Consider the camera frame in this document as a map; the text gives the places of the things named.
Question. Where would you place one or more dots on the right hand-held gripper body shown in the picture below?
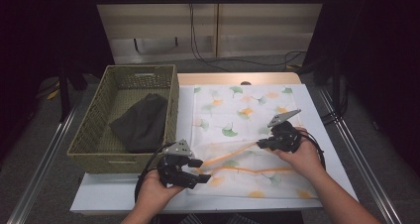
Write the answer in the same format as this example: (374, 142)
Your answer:
(285, 138)

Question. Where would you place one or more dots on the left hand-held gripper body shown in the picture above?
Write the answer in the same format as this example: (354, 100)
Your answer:
(171, 176)

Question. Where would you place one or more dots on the leaf-print mesh laundry bag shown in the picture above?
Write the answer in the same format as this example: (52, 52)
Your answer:
(237, 118)

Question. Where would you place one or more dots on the dark cloth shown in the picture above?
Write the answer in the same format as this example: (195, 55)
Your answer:
(142, 123)

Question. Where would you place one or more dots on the green woven basket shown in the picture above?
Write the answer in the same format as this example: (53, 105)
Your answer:
(132, 82)

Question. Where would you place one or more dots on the person's left hand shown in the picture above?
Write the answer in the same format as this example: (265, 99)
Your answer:
(155, 194)

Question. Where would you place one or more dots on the person's right hand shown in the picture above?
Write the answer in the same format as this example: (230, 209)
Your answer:
(305, 159)

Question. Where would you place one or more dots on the person's striped clothing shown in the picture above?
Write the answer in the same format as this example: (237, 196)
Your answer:
(188, 220)

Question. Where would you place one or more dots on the round table grommet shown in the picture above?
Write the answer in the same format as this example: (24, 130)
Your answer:
(246, 83)

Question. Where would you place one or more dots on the white table board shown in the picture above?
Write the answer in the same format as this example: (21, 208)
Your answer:
(109, 194)

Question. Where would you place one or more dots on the black metal stand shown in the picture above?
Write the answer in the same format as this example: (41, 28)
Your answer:
(64, 95)
(336, 85)

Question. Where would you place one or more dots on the black curtain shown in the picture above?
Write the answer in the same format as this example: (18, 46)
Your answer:
(39, 35)
(379, 52)

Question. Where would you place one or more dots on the yellow floor tape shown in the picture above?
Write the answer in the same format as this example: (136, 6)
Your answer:
(52, 94)

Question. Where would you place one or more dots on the aluminium floor rail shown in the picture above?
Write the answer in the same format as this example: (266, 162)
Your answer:
(43, 171)
(383, 197)

